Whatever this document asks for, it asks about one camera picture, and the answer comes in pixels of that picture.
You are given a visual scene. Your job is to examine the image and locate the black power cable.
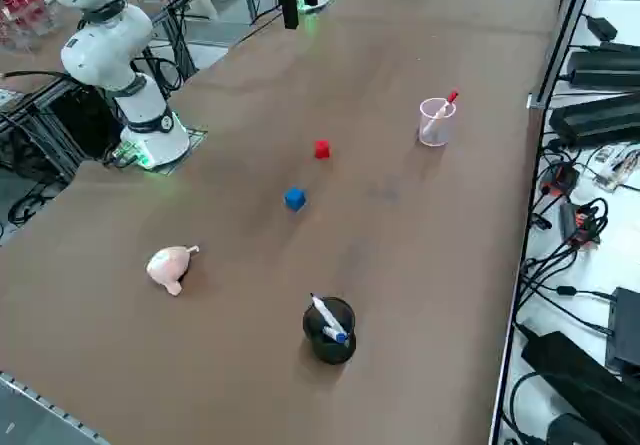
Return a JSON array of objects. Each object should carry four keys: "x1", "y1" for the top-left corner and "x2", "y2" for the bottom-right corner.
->
[{"x1": 519, "y1": 259, "x2": 616, "y2": 336}]

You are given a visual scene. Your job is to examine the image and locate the clear rack with red parts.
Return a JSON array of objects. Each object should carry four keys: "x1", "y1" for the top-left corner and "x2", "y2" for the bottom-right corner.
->
[{"x1": 0, "y1": 0, "x2": 64, "y2": 52}]

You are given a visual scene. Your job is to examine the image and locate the red capped white marker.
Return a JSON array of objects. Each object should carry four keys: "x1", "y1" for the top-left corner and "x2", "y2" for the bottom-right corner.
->
[{"x1": 424, "y1": 89, "x2": 460, "y2": 136}]

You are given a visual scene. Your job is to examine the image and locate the large black power brick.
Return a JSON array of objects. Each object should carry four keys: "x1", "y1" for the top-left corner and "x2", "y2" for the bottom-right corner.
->
[{"x1": 520, "y1": 330, "x2": 640, "y2": 445}]

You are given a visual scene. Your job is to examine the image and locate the blue capped white marker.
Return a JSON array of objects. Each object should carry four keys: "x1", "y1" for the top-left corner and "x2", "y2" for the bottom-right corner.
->
[{"x1": 309, "y1": 292, "x2": 350, "y2": 345}]

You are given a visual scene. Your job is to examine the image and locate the long black power box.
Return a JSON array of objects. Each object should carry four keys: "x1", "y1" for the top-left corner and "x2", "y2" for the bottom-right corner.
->
[
  {"x1": 568, "y1": 49, "x2": 640, "y2": 87},
  {"x1": 548, "y1": 92, "x2": 640, "y2": 149}
]

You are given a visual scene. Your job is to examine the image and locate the aluminium frame stand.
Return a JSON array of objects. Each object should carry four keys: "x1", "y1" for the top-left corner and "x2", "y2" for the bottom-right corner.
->
[{"x1": 0, "y1": 72, "x2": 126, "y2": 189}]

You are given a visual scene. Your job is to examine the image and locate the black square box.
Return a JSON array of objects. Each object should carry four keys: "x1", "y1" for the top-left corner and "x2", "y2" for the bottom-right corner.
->
[{"x1": 605, "y1": 287, "x2": 640, "y2": 372}]

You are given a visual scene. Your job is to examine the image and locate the black mesh pen cup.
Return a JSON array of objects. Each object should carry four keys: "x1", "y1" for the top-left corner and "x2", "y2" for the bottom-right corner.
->
[{"x1": 302, "y1": 295, "x2": 358, "y2": 365}]

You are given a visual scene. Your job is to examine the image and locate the clear pink plastic cup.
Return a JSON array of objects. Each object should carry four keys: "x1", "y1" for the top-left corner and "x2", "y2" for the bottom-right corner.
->
[{"x1": 418, "y1": 97, "x2": 458, "y2": 147}]

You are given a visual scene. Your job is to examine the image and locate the pink plush pig toy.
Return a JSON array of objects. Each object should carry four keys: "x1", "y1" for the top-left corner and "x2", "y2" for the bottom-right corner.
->
[{"x1": 145, "y1": 244, "x2": 202, "y2": 297}]

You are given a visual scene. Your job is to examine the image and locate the small black power brick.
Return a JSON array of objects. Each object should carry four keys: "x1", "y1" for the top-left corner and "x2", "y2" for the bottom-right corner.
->
[{"x1": 584, "y1": 14, "x2": 619, "y2": 41}]

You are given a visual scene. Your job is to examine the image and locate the blue magnetic block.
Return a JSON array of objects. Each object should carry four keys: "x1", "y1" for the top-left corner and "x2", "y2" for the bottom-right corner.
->
[{"x1": 284, "y1": 187, "x2": 307, "y2": 213}]

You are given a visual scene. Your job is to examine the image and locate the aluminium profile post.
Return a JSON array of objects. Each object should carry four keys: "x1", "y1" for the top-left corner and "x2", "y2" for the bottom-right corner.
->
[{"x1": 528, "y1": 0, "x2": 601, "y2": 110}]

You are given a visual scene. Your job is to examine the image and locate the grey metal strip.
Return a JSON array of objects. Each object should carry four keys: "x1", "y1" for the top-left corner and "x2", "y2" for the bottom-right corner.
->
[{"x1": 0, "y1": 369, "x2": 109, "y2": 445}]

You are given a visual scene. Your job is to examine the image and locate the small circuit boards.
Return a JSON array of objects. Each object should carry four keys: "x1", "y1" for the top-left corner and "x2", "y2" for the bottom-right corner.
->
[{"x1": 592, "y1": 144, "x2": 640, "y2": 194}]

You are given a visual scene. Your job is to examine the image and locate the orange black adapter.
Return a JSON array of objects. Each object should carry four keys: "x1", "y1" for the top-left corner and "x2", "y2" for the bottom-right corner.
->
[
  {"x1": 542, "y1": 161, "x2": 581, "y2": 197},
  {"x1": 558, "y1": 199, "x2": 609, "y2": 251}
]

